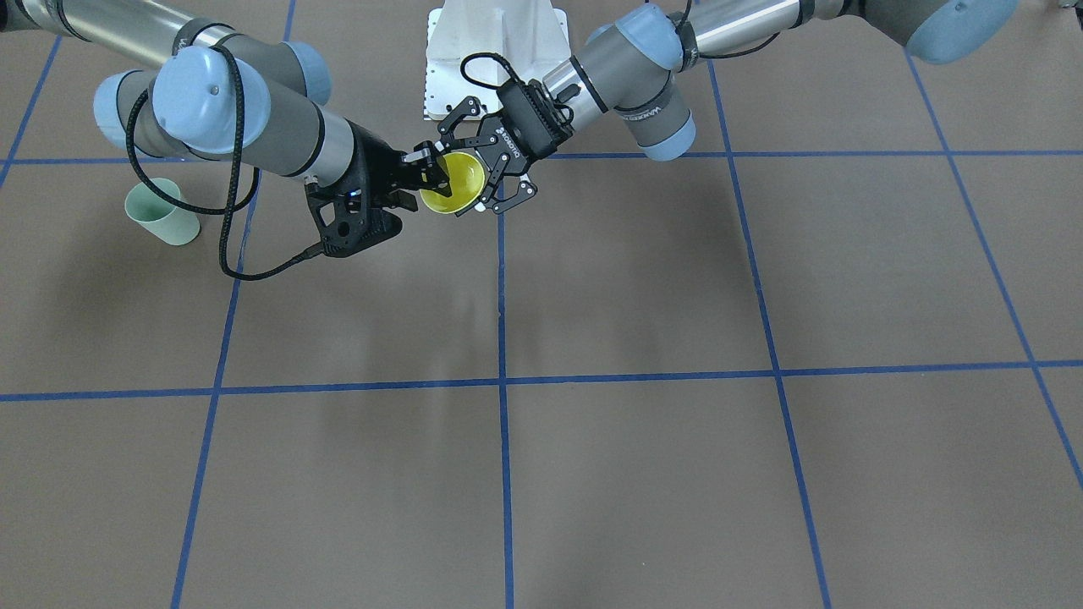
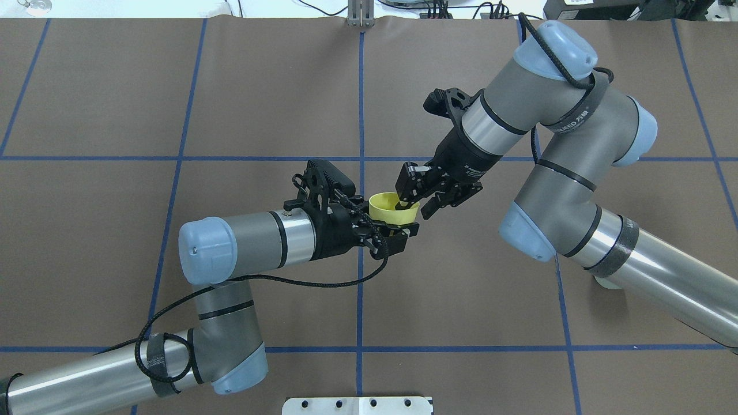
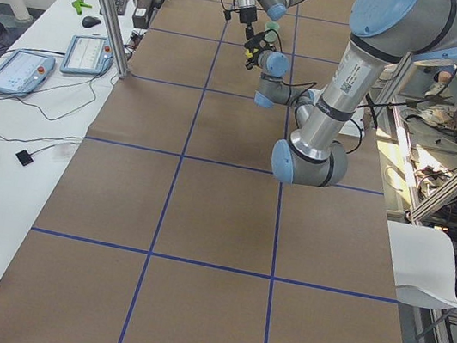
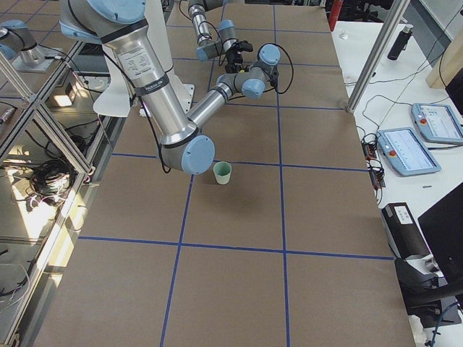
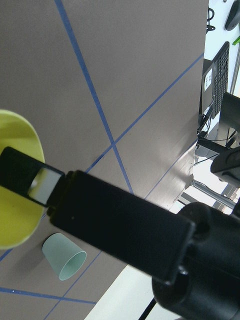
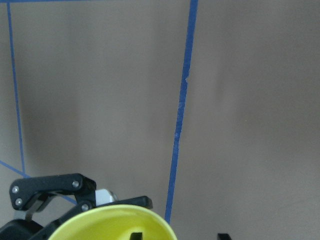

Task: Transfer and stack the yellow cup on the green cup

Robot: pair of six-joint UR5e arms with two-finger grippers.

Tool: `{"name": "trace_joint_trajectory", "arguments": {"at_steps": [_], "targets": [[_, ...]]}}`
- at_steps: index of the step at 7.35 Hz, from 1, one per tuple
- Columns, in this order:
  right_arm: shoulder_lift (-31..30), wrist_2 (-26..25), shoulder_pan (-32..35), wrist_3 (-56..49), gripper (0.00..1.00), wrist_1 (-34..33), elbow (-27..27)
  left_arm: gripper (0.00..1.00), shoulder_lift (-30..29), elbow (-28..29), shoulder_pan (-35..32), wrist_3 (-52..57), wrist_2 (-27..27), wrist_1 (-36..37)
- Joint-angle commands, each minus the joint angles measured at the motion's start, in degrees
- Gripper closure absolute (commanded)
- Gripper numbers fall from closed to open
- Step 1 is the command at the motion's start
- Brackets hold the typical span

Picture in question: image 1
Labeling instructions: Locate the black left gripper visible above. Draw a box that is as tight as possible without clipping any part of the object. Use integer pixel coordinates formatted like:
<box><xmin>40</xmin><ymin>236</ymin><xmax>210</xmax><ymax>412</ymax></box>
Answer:
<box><xmin>438</xmin><ymin>81</ymin><xmax>574</xmax><ymax>213</ymax></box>

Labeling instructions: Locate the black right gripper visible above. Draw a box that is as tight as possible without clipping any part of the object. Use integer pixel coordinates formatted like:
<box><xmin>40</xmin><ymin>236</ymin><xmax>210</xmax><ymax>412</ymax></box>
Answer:
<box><xmin>345</xmin><ymin>121</ymin><xmax>453</xmax><ymax>209</ymax></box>

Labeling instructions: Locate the yellow cup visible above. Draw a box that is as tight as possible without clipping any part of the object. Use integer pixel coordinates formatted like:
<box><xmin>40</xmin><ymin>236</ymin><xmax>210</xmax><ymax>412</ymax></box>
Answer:
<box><xmin>419</xmin><ymin>151</ymin><xmax>487</xmax><ymax>213</ymax></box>

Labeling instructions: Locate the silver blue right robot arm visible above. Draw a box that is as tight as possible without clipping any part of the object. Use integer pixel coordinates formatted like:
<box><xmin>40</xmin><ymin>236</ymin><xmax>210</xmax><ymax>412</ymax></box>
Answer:
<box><xmin>3</xmin><ymin>1</ymin><xmax>451</xmax><ymax>213</ymax></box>

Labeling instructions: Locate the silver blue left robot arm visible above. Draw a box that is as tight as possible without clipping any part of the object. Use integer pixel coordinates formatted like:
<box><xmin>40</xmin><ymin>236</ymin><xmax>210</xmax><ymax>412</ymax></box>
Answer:
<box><xmin>422</xmin><ymin>1</ymin><xmax>1017</xmax><ymax>216</ymax></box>

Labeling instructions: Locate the light green cup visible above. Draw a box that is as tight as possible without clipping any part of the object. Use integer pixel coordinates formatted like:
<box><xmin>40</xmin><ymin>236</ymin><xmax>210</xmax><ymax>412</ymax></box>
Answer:
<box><xmin>123</xmin><ymin>184</ymin><xmax>201</xmax><ymax>246</ymax></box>

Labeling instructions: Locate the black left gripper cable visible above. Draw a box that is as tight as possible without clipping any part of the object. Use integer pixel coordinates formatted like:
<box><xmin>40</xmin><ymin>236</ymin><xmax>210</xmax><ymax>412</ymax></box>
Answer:
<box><xmin>460</xmin><ymin>52</ymin><xmax>527</xmax><ymax>91</ymax></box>

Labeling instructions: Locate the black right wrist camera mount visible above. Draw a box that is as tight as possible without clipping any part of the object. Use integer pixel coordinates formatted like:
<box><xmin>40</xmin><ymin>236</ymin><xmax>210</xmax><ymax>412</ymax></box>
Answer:
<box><xmin>303</xmin><ymin>181</ymin><xmax>417</xmax><ymax>260</ymax></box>

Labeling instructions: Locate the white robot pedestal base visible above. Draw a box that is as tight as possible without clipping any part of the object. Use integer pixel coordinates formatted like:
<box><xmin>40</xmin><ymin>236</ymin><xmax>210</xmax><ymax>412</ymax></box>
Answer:
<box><xmin>423</xmin><ymin>0</ymin><xmax>569</xmax><ymax>124</ymax></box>

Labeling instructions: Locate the black braided camera cable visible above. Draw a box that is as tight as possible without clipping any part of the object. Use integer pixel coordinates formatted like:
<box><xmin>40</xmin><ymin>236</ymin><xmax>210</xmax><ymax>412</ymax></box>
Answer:
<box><xmin>125</xmin><ymin>42</ymin><xmax>326</xmax><ymax>282</ymax></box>

